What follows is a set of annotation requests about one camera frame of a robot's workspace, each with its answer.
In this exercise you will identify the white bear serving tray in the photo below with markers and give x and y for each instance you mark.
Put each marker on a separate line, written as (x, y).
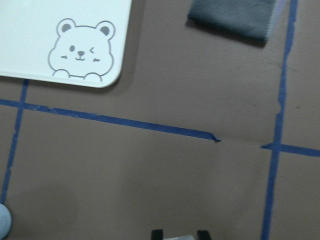
(75, 42)

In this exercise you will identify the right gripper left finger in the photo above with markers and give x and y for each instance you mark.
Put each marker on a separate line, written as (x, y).
(157, 234)

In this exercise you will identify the grey folded cloth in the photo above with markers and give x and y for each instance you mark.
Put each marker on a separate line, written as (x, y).
(251, 19)

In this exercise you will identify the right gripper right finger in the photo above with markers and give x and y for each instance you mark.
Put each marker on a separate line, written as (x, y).
(203, 235)

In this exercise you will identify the clear ice cube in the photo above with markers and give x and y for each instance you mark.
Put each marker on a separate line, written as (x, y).
(183, 237)

